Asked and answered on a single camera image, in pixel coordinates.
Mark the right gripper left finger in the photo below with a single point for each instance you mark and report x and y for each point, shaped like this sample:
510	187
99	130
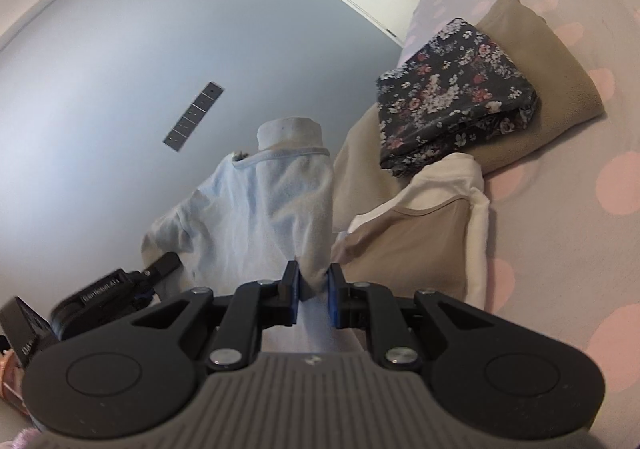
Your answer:
241	318

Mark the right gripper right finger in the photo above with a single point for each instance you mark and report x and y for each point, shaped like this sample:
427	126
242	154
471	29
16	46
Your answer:
373	309

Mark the grey blue t-shirt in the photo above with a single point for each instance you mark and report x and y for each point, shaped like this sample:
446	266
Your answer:
249	219

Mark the person left hand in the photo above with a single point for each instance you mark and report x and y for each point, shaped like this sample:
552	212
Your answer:
11	379

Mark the folded cream tan garment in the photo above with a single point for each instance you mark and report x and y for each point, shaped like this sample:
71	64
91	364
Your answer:
432	235

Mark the grey pink dotted bedsheet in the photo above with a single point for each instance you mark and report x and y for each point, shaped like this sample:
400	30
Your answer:
564	257

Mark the folded floral dark garment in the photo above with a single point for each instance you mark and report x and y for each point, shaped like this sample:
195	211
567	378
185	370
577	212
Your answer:
460	89

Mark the folded beige fleece blanket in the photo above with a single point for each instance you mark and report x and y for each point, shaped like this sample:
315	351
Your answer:
567	97

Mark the grey wall switch panel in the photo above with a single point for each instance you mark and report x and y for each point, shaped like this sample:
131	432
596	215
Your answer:
190	119

